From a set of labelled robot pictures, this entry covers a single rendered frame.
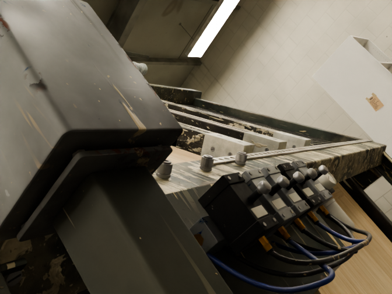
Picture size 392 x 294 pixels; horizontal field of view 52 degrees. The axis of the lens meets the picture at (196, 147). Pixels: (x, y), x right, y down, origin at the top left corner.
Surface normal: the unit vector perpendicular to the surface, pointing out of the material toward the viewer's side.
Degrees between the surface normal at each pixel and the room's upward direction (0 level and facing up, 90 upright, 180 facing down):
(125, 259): 90
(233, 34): 90
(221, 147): 90
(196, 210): 90
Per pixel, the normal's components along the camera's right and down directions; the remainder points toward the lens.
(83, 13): 0.61, -0.66
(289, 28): -0.64, 0.14
